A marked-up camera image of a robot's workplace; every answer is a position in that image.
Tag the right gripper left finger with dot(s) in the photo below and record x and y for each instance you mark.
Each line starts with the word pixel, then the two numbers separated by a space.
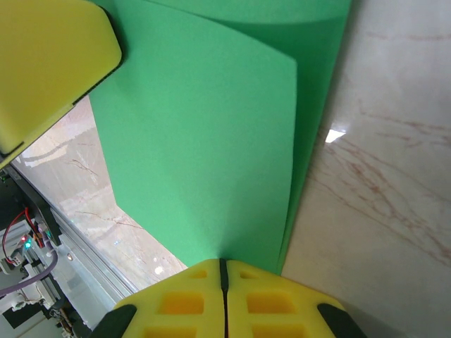
pixel 183 303

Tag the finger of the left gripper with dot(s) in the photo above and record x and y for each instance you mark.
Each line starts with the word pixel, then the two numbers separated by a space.
pixel 46 63

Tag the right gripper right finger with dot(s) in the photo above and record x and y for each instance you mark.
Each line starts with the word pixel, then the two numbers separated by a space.
pixel 278 303

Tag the green paper sheet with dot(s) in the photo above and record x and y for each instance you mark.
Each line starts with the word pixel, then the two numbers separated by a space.
pixel 211 141

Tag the right small circuit board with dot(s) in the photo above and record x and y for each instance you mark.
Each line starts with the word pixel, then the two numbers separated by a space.
pixel 14 255

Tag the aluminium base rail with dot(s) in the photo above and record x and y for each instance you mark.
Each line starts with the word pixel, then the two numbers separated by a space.
pixel 88 260

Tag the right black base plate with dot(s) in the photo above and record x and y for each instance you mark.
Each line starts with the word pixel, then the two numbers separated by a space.
pixel 21 197

